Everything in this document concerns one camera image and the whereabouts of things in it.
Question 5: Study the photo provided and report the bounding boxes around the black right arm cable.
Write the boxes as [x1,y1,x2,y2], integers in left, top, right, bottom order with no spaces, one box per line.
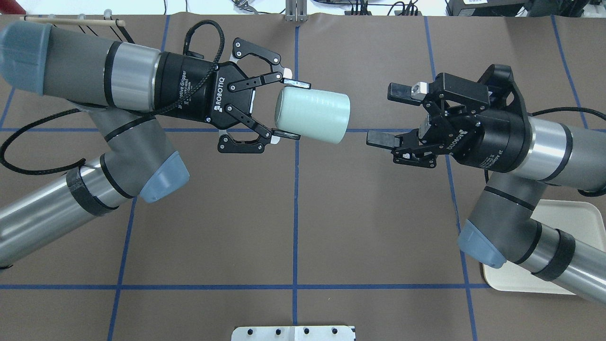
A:
[529,107,606,119]

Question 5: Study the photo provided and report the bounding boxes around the white metal mounting base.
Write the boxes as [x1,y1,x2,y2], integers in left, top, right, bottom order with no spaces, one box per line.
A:
[230,324,356,341]

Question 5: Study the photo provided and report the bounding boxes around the cream rabbit print tray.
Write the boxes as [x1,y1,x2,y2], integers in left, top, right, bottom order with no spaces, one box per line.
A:
[481,200,606,295]

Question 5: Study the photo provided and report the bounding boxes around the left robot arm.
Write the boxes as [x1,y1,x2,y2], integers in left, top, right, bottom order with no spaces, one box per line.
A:
[0,20,311,270]

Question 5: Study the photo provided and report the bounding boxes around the grey metal bracket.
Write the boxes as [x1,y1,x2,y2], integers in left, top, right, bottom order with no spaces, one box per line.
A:
[284,0,309,22]

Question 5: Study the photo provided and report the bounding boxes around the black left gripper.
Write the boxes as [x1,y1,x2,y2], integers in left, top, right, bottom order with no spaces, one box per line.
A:
[159,37,312,154]

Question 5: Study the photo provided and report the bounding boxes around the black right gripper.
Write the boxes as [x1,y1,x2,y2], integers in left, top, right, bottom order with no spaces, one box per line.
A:
[366,64,531,173]

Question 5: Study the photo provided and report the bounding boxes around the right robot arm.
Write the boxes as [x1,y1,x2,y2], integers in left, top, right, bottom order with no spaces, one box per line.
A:
[366,64,606,304]

